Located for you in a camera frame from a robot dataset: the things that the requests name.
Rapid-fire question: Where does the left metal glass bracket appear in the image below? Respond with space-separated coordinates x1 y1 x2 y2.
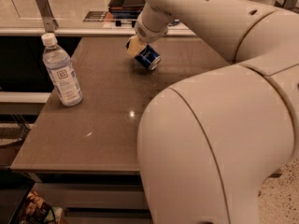
36 0 59 33

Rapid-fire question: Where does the dark laptop stack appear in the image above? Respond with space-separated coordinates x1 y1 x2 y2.
108 0 145 26

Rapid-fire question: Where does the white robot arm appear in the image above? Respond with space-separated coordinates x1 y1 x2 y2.
135 0 299 224

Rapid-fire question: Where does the snack bag on floor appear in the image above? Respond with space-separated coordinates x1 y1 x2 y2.
13 190 65 224

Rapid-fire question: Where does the blue pepsi can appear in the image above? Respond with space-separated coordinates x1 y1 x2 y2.
133 44 161 70

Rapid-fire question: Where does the grey table drawer base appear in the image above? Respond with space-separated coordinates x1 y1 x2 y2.
34 175 152 224

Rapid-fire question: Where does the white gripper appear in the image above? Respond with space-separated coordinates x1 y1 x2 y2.
127 3 174 57

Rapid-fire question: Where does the clear plastic water bottle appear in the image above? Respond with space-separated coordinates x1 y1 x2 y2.
41 33 83 106

